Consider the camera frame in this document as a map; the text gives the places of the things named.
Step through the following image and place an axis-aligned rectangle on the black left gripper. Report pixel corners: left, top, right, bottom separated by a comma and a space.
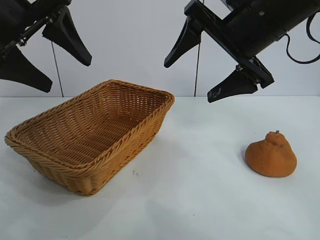
0, 0, 93, 94

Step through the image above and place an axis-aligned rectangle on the bumpy orange fruit with stem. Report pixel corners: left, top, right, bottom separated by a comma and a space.
244, 129, 298, 178

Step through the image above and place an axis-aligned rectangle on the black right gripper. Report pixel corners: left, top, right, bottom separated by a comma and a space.
163, 0, 320, 104

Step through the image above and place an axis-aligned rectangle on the tan woven wicker basket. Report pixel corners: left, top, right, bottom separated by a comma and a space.
4, 79, 175, 197

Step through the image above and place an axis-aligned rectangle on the thin black cable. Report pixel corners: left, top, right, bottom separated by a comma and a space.
283, 9, 320, 63

